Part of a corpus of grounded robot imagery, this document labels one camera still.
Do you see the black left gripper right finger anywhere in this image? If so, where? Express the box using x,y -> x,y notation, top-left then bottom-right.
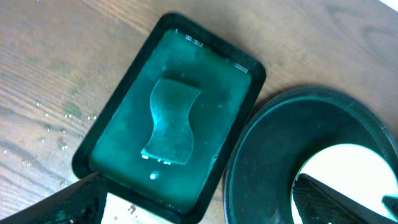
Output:
293,174 -> 394,224

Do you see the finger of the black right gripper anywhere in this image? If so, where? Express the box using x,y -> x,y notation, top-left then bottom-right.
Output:
382,195 -> 398,218

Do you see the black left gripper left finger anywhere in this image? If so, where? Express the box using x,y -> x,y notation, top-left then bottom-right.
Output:
1,172 -> 108,224

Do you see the green sponge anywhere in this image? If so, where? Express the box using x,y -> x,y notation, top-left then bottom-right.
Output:
141,78 -> 201,166

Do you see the round black tray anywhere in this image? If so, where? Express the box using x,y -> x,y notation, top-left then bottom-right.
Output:
224,86 -> 397,223

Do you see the rectangular black sponge tray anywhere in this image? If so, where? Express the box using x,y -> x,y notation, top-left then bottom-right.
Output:
72,12 -> 266,223

